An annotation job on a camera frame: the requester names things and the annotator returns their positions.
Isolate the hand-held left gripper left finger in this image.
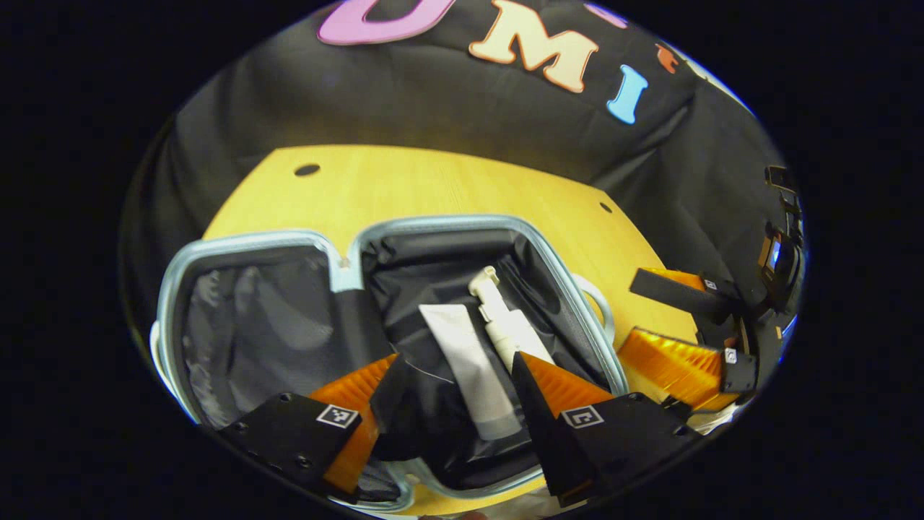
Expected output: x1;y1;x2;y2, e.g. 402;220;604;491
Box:
217;354;405;504

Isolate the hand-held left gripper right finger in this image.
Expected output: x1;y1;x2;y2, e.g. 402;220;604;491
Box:
511;352;705;508

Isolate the white skin care tube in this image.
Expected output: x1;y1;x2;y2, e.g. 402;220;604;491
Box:
419;303;522;441

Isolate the white pump bottle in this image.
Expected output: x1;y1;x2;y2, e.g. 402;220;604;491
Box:
468;266;557;373

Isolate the light blue suitcase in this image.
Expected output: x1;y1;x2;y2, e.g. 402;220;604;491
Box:
149;214;630;514

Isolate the black backdrop cloth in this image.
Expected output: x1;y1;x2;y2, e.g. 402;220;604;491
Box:
119;0;795;319

